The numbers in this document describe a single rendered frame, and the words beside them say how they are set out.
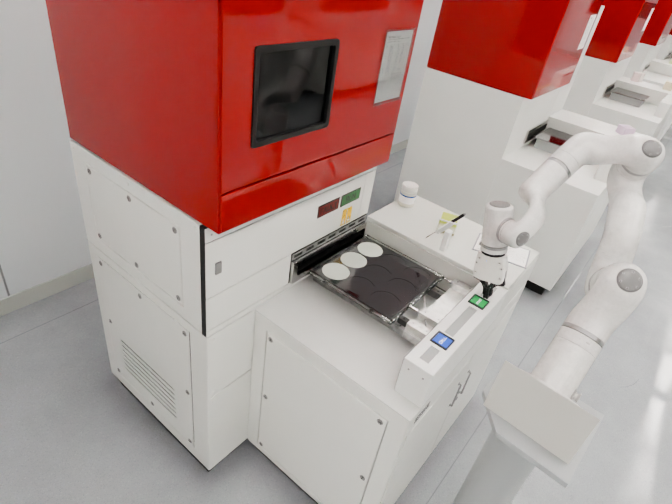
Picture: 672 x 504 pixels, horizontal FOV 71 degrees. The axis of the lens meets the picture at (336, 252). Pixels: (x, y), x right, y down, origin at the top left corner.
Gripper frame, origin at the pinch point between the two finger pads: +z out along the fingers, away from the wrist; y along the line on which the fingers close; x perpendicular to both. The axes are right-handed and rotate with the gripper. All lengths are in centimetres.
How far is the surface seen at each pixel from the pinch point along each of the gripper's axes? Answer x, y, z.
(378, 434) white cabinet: -51, -9, 29
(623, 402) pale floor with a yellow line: 111, 46, 110
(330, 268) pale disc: -22, -50, -2
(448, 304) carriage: -3.7, -11.9, 7.9
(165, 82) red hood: -71, -59, -72
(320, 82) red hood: -36, -40, -69
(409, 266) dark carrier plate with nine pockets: 2.4, -31.7, 1.6
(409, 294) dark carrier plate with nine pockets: -12.1, -23.0, 3.5
